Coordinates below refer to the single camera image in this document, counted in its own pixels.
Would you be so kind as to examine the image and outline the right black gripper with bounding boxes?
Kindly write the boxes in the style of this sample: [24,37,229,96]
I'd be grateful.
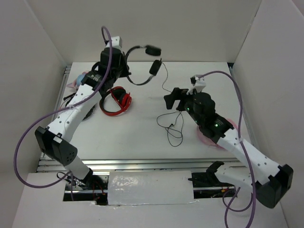
[163,86,203,125]

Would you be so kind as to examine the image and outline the black headphones with thin cable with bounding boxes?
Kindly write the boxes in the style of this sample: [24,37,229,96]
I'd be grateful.
[124,44,184,147]

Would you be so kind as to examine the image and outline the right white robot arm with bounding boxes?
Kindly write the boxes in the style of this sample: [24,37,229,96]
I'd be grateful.
[164,87,294,209]

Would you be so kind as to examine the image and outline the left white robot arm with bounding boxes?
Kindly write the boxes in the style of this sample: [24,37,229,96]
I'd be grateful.
[35,47,129,190]

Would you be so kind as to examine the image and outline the red and black headphones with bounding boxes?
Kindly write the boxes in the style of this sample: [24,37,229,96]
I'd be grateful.
[99,86,132,116]

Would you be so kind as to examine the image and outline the blue and pink headphones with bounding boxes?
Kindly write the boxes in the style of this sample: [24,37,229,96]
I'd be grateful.
[66,71,89,90]

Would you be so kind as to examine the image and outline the white tape covered panel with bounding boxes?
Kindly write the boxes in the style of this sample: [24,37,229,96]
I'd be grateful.
[107,171,194,206]

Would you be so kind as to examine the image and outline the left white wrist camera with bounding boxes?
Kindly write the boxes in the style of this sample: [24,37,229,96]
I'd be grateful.
[105,36,122,50]

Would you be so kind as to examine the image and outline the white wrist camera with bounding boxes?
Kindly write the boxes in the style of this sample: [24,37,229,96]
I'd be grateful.
[105,36,122,50]
[187,75,206,95]

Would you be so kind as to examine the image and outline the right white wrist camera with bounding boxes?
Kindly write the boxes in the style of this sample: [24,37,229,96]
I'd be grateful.
[187,75,206,95]

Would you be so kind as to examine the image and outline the pink headphones with cable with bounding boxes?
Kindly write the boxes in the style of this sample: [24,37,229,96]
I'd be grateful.
[196,119,238,150]

